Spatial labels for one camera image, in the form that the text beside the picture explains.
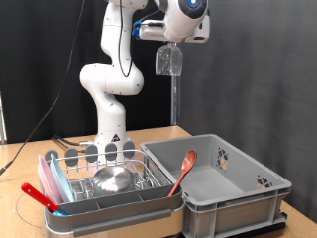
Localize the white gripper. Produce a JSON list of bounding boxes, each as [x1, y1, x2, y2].
[[138, 14, 211, 45]]

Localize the clear wine glass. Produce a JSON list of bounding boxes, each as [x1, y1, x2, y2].
[[155, 41, 184, 78]]

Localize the stainless steel bowl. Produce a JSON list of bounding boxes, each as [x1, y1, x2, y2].
[[92, 165, 136, 196]]

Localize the light blue plate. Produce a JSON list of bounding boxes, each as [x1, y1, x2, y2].
[[49, 153, 76, 203]]

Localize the aluminium vertical pole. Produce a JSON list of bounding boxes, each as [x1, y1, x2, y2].
[[169, 74, 181, 126]]

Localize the pink plate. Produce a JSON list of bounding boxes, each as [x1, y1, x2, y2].
[[37, 154, 63, 206]]

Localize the grey plastic crate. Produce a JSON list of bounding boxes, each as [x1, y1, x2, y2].
[[139, 133, 293, 238]]

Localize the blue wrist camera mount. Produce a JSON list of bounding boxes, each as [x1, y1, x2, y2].
[[131, 20, 143, 41]]

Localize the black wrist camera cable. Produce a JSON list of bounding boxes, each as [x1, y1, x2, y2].
[[117, 0, 163, 79]]

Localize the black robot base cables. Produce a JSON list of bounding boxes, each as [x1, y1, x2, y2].
[[51, 134, 97, 150]]

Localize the silver frame post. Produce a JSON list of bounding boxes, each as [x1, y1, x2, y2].
[[0, 92, 8, 145]]

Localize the wire dish rack grey tray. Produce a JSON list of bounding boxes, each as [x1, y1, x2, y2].
[[37, 140, 186, 238]]

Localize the long black hanging cable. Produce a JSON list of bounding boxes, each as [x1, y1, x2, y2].
[[0, 0, 87, 177]]

